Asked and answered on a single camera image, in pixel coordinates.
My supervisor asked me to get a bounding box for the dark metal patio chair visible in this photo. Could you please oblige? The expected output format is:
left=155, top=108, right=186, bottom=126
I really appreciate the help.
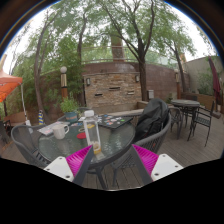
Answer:
left=168, top=105, right=184, bottom=139
left=187, top=100, right=216, bottom=147

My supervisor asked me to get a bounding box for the folded maroon parasol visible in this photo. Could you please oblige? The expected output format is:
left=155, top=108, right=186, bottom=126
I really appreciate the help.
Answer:
left=208, top=55, right=222, bottom=113

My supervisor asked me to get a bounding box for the blue yellow striped bollard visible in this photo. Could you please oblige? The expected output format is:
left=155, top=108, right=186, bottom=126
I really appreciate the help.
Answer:
left=37, top=109, right=45, bottom=126

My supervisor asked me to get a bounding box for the orange canopy with white pole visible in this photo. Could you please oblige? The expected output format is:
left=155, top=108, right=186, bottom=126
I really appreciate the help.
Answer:
left=0, top=69, right=31, bottom=126

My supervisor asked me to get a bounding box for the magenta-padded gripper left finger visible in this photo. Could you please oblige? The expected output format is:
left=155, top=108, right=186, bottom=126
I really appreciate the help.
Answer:
left=43, top=145, right=95, bottom=187

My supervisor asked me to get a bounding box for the black backpack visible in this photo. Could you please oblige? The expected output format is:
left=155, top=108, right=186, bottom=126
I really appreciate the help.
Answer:
left=133, top=98, right=170, bottom=141

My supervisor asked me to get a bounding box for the round dark patio table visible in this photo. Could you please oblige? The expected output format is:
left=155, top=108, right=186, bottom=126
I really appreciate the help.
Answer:
left=170, top=99, right=201, bottom=124

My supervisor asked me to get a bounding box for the white ribbed mug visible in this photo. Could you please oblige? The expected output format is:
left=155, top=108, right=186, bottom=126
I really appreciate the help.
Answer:
left=52, top=123, right=70, bottom=140

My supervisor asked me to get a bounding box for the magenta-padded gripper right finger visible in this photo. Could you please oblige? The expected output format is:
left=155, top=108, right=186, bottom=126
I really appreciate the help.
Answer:
left=129, top=143, right=184, bottom=186

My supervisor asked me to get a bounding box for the silver laptop with stickers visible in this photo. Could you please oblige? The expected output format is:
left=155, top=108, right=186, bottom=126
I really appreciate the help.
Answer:
left=37, top=121, right=69, bottom=136

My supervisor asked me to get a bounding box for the green plant in teal pot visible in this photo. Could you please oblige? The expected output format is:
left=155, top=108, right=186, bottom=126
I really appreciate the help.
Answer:
left=59, top=96, right=80, bottom=124

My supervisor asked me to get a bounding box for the clear plastic drink bottle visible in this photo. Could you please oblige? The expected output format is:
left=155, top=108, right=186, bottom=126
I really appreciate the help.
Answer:
left=82, top=109, right=102, bottom=155

